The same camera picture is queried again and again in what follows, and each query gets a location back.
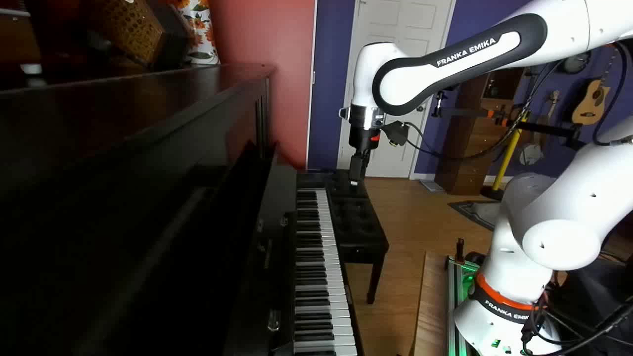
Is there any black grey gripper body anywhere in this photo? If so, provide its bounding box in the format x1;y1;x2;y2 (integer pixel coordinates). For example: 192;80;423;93
346;103;384;159

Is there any black tufted piano bench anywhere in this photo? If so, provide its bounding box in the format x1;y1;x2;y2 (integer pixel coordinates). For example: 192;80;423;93
326;172;391;307

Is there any black upright piano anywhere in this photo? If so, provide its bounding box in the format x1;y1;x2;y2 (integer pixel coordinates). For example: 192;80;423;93
0;62;364;356

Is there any white panel door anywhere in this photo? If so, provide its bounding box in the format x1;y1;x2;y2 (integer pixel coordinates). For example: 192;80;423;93
336;0;457;180

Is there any dark floor mat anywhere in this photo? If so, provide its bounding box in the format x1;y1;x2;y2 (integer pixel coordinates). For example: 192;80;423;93
449;198;504;234

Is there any yellow stand pole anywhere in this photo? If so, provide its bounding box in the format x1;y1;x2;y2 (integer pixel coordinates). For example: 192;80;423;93
490;125;530;198

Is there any light wooden board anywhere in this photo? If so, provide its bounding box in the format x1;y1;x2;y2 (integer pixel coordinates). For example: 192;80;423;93
411;252;455;356

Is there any black metal stand bar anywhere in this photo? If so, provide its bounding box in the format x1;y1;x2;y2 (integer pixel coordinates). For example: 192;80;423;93
453;105;587;149

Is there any floral patterned vase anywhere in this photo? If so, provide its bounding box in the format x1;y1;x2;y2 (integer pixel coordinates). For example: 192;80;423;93
176;0;221;68

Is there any light wood ukulele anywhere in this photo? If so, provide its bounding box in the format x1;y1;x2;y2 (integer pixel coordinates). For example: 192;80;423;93
569;78;611;129

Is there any brown wicker basket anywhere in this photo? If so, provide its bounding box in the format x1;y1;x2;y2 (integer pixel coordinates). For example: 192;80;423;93
87;0;166;70

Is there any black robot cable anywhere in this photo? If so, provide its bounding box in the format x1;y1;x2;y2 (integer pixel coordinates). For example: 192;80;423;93
382;62;562;165

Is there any green metal base frame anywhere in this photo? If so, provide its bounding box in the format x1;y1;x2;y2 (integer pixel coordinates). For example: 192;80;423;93
445;256;484;356

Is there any small slim wall instrument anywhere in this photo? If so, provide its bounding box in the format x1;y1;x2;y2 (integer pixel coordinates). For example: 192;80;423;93
540;89;562;127

